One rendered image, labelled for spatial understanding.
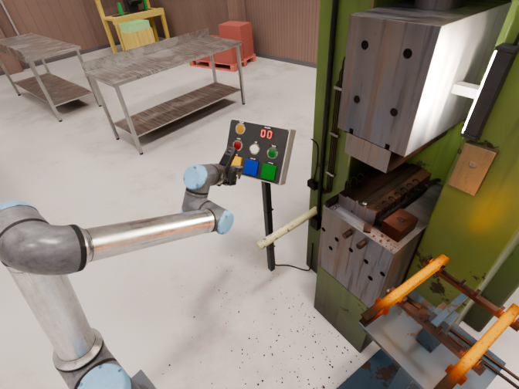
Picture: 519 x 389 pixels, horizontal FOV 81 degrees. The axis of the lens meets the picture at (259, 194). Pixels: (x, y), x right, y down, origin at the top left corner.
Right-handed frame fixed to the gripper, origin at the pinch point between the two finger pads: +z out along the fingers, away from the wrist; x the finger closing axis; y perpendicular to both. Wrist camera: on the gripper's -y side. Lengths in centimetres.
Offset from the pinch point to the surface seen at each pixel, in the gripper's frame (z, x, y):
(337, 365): 34, 64, 104
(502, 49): -25, 83, -51
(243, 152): 11.0, -5.9, -5.7
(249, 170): 10.2, -0.7, 2.4
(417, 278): -15, 82, 20
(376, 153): -6, 58, -19
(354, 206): 11, 54, 7
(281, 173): 11.1, 16.7, 0.1
